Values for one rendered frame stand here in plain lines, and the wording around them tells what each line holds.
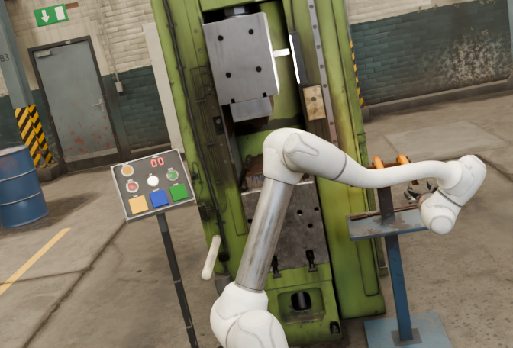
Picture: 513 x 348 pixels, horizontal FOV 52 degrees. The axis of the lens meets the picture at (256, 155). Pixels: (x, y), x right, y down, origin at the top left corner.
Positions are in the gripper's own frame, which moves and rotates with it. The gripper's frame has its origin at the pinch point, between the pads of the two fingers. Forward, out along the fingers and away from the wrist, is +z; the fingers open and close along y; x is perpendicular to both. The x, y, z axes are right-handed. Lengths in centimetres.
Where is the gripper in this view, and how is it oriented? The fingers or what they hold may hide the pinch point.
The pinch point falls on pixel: (419, 187)
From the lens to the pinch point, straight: 228.3
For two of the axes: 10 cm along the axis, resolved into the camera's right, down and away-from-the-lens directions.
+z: 1.1, -2.5, 9.6
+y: 9.7, -1.7, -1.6
